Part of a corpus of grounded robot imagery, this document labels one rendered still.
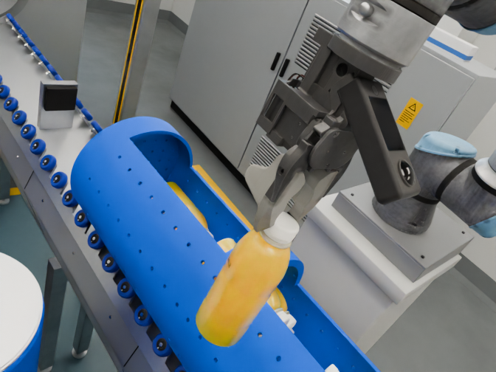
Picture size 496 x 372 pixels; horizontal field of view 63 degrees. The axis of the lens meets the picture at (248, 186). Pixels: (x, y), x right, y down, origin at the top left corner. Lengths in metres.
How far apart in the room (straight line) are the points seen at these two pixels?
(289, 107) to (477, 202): 0.60
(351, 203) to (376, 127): 0.68
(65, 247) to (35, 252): 1.15
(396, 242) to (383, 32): 0.70
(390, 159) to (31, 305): 0.63
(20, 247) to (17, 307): 1.50
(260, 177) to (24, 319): 0.50
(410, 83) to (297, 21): 0.85
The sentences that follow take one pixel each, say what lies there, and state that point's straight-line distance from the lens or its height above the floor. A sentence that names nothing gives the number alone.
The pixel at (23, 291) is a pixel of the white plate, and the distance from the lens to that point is 0.82.
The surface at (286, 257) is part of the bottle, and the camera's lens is 0.46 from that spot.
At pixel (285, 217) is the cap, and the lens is 0.46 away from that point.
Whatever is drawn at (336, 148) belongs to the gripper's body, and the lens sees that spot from 0.41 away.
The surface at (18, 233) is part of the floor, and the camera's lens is 2.35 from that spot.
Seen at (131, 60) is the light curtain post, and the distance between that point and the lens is 1.58.
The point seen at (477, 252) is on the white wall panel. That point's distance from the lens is 3.58.
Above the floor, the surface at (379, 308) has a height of 1.06.
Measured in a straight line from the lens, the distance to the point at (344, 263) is 1.05.
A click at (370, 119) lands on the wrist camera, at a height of 1.58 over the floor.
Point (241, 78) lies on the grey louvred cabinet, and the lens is 2.99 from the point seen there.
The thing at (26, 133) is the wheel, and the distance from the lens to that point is 1.31.
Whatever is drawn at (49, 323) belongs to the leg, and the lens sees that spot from 1.61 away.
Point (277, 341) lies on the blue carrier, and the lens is 0.63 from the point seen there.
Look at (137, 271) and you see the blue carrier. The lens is 0.77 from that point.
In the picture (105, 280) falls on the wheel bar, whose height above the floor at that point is 0.92.
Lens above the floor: 1.68
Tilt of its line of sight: 33 degrees down
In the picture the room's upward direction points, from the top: 24 degrees clockwise
